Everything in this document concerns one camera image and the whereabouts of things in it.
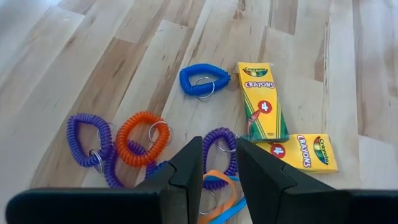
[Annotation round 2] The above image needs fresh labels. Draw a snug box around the blue rubber band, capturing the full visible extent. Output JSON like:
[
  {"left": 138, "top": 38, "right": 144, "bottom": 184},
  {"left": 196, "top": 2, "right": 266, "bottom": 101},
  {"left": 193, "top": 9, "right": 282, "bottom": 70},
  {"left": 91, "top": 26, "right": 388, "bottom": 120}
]
[{"left": 203, "top": 175, "right": 248, "bottom": 224}]

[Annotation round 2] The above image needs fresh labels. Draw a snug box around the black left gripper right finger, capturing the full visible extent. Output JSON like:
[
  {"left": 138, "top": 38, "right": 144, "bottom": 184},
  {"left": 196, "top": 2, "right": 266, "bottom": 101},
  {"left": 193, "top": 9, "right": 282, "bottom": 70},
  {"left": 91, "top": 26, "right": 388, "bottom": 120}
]
[{"left": 236, "top": 138, "right": 351, "bottom": 224}]

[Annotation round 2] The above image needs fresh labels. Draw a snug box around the purple coil wrist keychain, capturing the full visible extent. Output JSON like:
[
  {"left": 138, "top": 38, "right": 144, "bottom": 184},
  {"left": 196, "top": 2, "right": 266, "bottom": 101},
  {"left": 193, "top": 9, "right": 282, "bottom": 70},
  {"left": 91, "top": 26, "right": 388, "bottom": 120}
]
[
  {"left": 198, "top": 126, "right": 241, "bottom": 216},
  {"left": 66, "top": 113, "right": 119, "bottom": 174},
  {"left": 103, "top": 139, "right": 169, "bottom": 189}
]

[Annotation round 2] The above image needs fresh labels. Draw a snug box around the orange coil wrist keychain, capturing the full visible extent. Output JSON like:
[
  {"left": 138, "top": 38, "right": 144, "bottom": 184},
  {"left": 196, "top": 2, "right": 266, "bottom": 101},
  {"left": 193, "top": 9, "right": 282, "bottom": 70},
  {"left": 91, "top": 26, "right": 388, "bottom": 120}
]
[{"left": 114, "top": 111, "right": 174, "bottom": 168}]

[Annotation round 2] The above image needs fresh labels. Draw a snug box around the blue coil wrist keychain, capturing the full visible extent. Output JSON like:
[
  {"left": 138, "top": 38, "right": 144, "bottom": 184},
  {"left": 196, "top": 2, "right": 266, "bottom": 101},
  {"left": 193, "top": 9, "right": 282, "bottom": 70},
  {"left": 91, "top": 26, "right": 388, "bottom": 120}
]
[{"left": 178, "top": 63, "right": 232, "bottom": 100}]

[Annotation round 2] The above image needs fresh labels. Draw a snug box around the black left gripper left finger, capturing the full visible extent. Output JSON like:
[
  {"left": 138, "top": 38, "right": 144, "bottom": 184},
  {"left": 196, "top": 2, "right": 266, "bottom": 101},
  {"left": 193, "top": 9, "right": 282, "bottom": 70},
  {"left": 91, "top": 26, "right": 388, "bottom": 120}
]
[{"left": 135, "top": 136, "right": 204, "bottom": 224}]

